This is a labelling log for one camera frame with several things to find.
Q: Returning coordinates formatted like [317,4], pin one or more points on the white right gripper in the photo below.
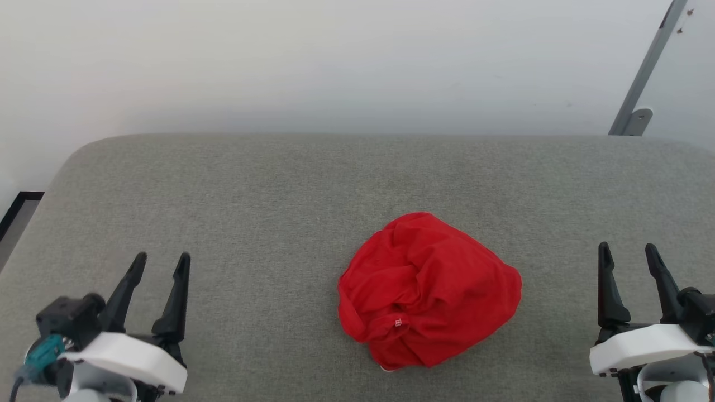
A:
[642,346]

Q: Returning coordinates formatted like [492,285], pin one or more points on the red white garment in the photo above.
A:
[424,290]

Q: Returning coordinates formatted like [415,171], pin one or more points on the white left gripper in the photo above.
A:
[128,357]

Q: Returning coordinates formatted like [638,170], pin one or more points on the grey metal bar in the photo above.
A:
[648,61]

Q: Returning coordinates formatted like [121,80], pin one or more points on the black skirting strip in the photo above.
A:
[17,209]

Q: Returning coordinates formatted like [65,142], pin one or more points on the grey metal bracket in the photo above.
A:
[638,120]

